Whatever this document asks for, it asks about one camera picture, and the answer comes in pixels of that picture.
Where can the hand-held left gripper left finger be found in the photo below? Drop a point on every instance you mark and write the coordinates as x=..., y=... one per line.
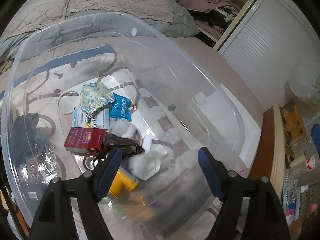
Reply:
x=107, y=177

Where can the dark clothes pile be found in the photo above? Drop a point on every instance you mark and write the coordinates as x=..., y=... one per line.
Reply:
x=215, y=21

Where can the brown tape roll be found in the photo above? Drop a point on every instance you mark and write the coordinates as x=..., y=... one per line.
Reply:
x=125, y=146

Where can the blue foil packet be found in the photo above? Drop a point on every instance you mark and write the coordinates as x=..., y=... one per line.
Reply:
x=121, y=108

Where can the white shutter door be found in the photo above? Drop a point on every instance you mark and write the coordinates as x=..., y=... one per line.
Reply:
x=262, y=42

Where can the white bin lid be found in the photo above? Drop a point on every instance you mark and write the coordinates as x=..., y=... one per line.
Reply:
x=247, y=140

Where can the white blue medicine box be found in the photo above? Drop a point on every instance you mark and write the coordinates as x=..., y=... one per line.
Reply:
x=92, y=123

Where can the floral fabric pouch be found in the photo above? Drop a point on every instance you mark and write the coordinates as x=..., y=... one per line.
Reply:
x=96, y=97

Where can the clear plastic storage bin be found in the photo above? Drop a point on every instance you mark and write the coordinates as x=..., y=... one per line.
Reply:
x=175, y=80

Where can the beige textured pillow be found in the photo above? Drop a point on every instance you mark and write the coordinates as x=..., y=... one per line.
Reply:
x=120, y=2
x=32, y=17

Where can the yellow plastic tool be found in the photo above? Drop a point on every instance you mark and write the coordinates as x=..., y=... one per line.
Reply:
x=125, y=182

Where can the clear tape roll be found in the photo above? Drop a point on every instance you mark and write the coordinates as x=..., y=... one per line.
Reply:
x=88, y=162

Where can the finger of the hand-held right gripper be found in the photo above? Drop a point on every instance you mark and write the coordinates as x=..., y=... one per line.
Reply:
x=316, y=140

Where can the crumpled white plastic bag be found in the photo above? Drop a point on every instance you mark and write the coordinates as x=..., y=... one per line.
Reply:
x=302, y=90

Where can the yellow packaged goods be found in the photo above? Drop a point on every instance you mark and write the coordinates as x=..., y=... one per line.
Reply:
x=295, y=125

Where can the red box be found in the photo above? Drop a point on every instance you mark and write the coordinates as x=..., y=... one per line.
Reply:
x=85, y=140

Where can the white red printed carton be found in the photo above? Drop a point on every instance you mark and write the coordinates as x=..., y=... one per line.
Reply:
x=311, y=163

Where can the grey duvet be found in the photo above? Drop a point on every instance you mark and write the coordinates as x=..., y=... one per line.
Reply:
x=180, y=22

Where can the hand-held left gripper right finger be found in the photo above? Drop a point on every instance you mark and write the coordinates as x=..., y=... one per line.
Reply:
x=212, y=177

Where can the wooden closet niche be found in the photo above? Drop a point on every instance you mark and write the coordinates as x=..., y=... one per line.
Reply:
x=250, y=7

